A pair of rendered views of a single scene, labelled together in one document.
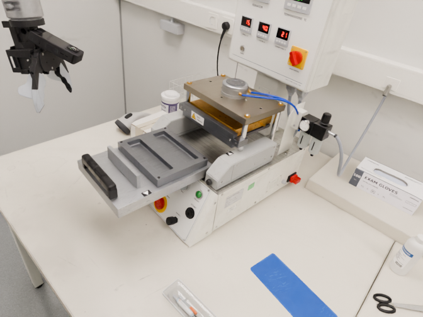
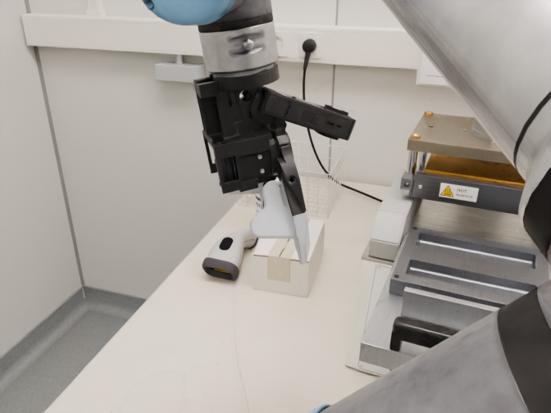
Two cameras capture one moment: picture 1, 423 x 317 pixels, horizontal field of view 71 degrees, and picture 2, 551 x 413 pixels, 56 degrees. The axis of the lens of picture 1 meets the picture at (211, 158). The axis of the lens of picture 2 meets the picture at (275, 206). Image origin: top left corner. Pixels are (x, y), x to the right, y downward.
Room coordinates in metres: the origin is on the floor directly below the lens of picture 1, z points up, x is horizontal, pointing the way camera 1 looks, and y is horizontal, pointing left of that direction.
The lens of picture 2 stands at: (0.18, 0.61, 1.39)
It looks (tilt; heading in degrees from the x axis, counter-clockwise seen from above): 26 degrees down; 340
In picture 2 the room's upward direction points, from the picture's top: straight up
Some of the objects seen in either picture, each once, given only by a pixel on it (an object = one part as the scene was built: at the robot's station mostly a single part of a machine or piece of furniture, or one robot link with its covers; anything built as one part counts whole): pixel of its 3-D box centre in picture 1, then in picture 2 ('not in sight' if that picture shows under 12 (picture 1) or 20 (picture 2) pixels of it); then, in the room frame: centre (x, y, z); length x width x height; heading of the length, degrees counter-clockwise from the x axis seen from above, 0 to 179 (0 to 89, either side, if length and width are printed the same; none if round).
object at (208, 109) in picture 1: (233, 107); (495, 157); (0.86, -0.04, 1.07); 0.22 x 0.17 x 0.10; 47
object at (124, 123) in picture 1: (137, 119); (234, 246); (1.17, 0.36, 0.79); 0.20 x 0.08 x 0.08; 142
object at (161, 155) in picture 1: (162, 153); (471, 270); (0.68, 0.14, 0.98); 0.20 x 0.17 x 0.03; 47
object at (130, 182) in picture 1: (147, 162); (466, 296); (0.64, 0.17, 0.97); 0.30 x 0.22 x 0.08; 137
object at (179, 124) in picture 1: (185, 121); (398, 210); (0.91, 0.11, 0.96); 0.25 x 0.05 x 0.07; 137
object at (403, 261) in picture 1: (409, 253); not in sight; (0.59, -0.60, 0.82); 0.05 x 0.05 x 0.14
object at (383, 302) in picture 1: (400, 305); not in sight; (0.46, -0.56, 0.75); 0.14 x 0.06 x 0.01; 90
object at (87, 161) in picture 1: (98, 175); (458, 348); (0.54, 0.26, 0.99); 0.15 x 0.02 x 0.04; 47
